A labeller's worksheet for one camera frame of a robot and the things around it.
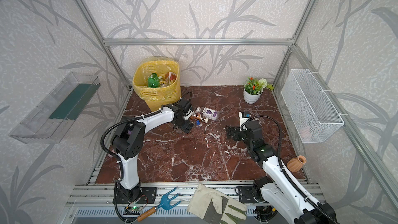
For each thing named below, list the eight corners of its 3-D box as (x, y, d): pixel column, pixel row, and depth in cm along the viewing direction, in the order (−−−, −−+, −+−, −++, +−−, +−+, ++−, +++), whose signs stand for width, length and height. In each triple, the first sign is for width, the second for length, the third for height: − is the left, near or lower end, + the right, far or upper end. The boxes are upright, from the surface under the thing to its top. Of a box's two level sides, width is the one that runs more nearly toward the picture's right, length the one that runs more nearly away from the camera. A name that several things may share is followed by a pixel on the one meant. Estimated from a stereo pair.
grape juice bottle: (194, 115, 106) (194, 112, 103) (198, 108, 110) (198, 104, 107) (216, 122, 102) (216, 119, 99) (219, 114, 106) (219, 111, 103)
